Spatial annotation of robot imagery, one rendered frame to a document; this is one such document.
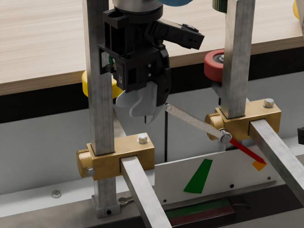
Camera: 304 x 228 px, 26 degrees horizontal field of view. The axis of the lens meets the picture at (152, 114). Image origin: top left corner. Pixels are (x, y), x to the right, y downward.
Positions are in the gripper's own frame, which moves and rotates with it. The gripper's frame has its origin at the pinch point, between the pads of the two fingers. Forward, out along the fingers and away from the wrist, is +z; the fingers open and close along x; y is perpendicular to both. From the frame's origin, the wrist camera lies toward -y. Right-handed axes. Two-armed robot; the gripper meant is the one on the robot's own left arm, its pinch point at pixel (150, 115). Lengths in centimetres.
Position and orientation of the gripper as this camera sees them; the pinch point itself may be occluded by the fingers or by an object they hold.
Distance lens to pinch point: 107.1
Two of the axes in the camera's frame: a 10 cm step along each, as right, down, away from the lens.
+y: -7.9, 3.4, -5.1
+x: 6.1, 4.4, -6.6
